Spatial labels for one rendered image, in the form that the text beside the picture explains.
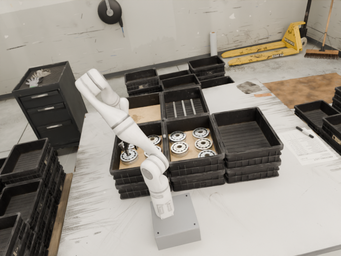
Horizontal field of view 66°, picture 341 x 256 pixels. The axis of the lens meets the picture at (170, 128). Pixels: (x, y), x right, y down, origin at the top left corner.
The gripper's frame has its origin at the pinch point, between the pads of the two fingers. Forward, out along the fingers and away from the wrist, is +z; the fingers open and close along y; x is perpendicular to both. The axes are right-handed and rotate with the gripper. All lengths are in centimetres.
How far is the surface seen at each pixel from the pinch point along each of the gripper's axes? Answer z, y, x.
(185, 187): 15.2, 8.8, -33.9
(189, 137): 4.7, 33.1, -14.7
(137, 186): 7.3, -11.8, -18.6
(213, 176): 9.2, 20.9, -43.6
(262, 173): 13, 42, -60
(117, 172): -4.6, -17.6, -13.8
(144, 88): 40, 99, 125
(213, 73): 39, 169, 79
